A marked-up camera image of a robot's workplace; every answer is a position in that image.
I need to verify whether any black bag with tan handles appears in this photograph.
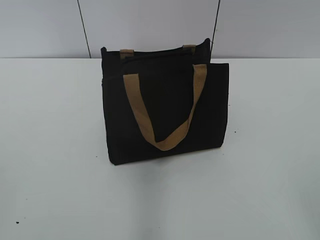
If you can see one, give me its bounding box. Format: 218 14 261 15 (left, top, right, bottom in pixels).
100 38 229 165

